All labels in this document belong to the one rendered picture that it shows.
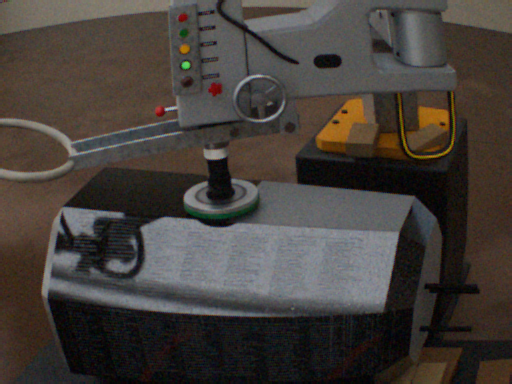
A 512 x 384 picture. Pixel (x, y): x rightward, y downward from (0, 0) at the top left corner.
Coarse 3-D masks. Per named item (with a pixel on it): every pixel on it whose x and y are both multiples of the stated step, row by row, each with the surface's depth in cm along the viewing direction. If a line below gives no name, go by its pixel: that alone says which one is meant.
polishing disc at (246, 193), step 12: (240, 180) 295; (192, 192) 290; (204, 192) 289; (240, 192) 287; (252, 192) 286; (192, 204) 282; (204, 204) 282; (216, 204) 281; (228, 204) 280; (240, 204) 280
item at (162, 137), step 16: (256, 112) 284; (272, 112) 285; (144, 128) 281; (160, 128) 282; (176, 128) 283; (192, 128) 283; (208, 128) 272; (224, 128) 273; (240, 128) 274; (256, 128) 274; (272, 128) 275; (288, 128) 271; (80, 144) 280; (96, 144) 281; (112, 144) 282; (128, 144) 271; (144, 144) 272; (160, 144) 272; (176, 144) 273; (192, 144) 274; (80, 160) 271; (96, 160) 271; (112, 160) 272
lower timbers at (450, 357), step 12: (432, 348) 327; (444, 348) 325; (456, 348) 323; (420, 360) 320; (432, 360) 319; (444, 360) 317; (456, 360) 315; (492, 360) 310; (504, 360) 308; (480, 372) 305; (492, 372) 303; (504, 372) 300
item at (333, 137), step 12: (348, 108) 373; (360, 108) 372; (420, 108) 371; (336, 120) 359; (348, 120) 361; (360, 120) 360; (420, 120) 358; (432, 120) 358; (444, 120) 357; (324, 132) 350; (336, 132) 350; (348, 132) 349; (396, 132) 347; (408, 132) 346; (324, 144) 343; (336, 144) 341; (384, 144) 337; (444, 144) 342; (384, 156) 336; (396, 156) 334
